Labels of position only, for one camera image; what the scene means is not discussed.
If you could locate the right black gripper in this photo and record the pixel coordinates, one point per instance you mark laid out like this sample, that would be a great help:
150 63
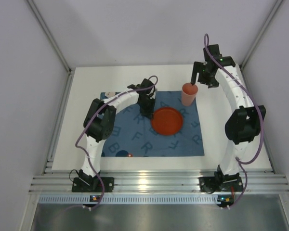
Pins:
196 66

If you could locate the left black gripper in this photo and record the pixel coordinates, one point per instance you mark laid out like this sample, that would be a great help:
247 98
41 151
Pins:
147 106

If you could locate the red round plate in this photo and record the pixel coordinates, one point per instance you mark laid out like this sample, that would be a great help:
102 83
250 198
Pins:
167 121

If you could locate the pink plastic cup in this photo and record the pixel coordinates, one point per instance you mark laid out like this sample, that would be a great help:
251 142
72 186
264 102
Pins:
188 95

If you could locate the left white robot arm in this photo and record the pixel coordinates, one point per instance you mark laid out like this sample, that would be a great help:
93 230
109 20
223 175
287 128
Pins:
100 119

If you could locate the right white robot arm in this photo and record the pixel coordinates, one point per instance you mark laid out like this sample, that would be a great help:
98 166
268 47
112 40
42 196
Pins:
244 124

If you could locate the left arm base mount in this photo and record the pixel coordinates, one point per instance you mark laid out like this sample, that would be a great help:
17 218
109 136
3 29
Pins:
79 185

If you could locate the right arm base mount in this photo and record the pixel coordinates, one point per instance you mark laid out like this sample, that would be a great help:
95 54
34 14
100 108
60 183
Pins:
210 185

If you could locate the aluminium mounting rail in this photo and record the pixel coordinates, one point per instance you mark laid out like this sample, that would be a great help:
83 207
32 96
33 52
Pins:
167 174

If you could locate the perforated cable tray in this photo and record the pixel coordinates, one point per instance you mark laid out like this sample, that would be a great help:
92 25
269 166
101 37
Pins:
137 199

